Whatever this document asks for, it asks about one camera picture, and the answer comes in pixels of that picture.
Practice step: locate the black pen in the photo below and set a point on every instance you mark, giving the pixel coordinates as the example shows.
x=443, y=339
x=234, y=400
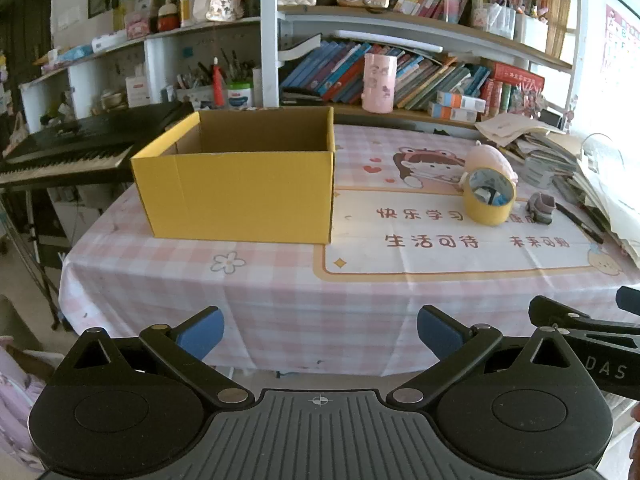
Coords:
x=580, y=224

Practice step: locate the clear plastic bag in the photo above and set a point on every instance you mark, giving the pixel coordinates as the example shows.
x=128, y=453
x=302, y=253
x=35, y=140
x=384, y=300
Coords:
x=607, y=155

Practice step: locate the black keyboard stand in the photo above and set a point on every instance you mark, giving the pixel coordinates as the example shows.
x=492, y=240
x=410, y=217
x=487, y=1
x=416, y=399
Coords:
x=42, y=260

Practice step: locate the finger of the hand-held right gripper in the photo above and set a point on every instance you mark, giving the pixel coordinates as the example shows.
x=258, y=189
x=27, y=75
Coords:
x=630, y=300
x=555, y=312

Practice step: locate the white cup with label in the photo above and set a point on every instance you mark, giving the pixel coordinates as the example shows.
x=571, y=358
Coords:
x=240, y=96

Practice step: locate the pink plush toy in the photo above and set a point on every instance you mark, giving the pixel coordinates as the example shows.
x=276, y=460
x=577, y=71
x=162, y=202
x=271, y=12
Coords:
x=487, y=157

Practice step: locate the pink wall poster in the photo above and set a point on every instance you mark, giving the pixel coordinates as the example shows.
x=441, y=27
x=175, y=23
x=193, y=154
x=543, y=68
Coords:
x=622, y=50

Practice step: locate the yellow tape roll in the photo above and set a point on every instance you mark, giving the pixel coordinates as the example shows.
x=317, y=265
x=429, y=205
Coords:
x=481, y=212

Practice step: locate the row of leaning books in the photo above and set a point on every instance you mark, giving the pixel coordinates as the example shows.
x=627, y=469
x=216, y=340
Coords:
x=340, y=70

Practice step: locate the white storage box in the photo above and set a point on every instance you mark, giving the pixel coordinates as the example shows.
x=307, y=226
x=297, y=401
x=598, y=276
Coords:
x=530, y=32

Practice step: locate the desktop with pink checked cloth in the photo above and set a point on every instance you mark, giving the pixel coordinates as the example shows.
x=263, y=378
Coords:
x=280, y=285

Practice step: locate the lavender cloth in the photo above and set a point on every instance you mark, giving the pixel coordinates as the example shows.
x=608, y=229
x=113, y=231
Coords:
x=20, y=400

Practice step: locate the pink printed tumbler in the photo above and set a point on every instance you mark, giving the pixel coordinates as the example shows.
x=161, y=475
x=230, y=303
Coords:
x=379, y=82

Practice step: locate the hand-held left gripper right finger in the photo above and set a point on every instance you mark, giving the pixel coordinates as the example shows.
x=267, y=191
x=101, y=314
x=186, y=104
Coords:
x=440, y=332

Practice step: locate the black electric keyboard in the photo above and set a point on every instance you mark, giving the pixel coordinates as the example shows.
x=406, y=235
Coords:
x=75, y=150

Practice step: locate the white bookshelf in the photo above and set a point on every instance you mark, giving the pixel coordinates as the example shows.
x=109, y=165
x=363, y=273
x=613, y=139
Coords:
x=268, y=35

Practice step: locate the black picture frame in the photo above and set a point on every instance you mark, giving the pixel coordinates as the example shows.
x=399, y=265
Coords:
x=103, y=2

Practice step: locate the yellow bottle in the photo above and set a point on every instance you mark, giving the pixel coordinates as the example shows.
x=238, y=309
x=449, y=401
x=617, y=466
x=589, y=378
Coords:
x=185, y=10

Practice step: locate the white tissue box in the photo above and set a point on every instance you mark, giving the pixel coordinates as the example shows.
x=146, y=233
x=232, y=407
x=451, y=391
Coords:
x=137, y=91

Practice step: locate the red boxed book set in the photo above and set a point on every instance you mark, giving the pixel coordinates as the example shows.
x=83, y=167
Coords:
x=517, y=87

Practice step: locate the yellow cardboard box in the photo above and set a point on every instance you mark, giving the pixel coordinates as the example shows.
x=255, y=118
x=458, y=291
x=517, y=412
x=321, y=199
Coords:
x=230, y=195

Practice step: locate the red and white figurine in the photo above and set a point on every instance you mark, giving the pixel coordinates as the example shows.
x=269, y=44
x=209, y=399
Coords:
x=168, y=17

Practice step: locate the clear pen holder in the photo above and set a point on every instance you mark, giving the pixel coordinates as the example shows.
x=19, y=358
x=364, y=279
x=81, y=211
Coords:
x=495, y=20

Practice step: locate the pile of papers and books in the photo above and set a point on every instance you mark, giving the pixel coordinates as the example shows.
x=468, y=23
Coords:
x=540, y=152

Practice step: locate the black stapler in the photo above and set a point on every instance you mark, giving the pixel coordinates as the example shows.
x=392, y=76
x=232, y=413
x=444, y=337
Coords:
x=300, y=96

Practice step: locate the small black box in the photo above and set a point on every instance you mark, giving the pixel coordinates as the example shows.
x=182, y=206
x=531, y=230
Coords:
x=550, y=118

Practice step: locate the orange and white carton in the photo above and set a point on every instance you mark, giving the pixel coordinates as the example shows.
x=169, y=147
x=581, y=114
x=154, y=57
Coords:
x=460, y=101
x=450, y=112

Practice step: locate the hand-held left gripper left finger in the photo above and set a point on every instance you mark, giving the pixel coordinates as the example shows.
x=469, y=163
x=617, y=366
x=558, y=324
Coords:
x=202, y=335

